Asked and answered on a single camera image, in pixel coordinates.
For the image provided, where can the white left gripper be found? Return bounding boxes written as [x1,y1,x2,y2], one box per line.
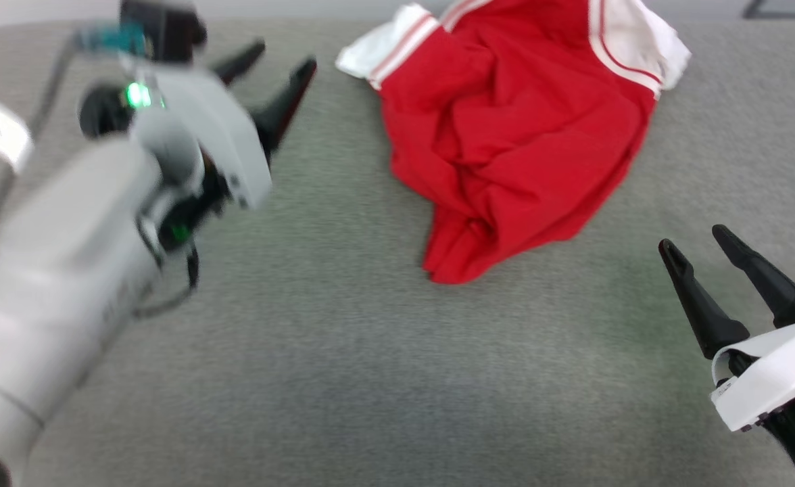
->
[127,39,318,212]

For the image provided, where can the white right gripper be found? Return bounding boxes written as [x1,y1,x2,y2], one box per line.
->
[658,224,795,434]

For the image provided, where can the red and white garment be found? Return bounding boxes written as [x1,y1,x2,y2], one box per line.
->
[335,0,692,285]

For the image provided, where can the grey fabric sofa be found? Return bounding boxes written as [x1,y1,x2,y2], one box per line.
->
[0,17,795,487]

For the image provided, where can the teal cable connector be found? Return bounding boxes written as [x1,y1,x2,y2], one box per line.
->
[75,23,149,56]

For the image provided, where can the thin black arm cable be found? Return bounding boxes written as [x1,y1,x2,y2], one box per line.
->
[132,240,201,320]

